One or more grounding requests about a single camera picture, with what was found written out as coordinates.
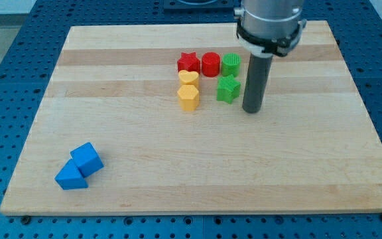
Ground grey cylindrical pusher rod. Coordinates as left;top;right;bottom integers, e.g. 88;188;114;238
242;54;273;114

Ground black white tool mount ring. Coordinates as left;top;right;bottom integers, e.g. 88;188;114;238
236;19;307;57

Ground green star block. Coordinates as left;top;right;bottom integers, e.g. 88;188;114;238
216;74;241;104

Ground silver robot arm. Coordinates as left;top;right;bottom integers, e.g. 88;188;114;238
234;0;306;114

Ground red star block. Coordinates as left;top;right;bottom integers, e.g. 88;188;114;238
177;52;201;73

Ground green cylinder block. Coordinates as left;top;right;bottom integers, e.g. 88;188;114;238
222;52;241;77

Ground red cylinder block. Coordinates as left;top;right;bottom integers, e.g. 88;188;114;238
202;52;220;77

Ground yellow heart block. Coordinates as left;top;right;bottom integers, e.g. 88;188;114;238
178;70;200;88

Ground yellow hexagon block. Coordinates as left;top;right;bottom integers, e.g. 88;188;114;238
177;85;200;112

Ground wooden board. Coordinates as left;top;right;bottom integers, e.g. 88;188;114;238
0;21;382;216

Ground blue cube block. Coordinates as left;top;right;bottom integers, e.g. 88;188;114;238
70;142;104;177

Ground blue triangle block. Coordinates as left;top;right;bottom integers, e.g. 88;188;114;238
54;159;88;190

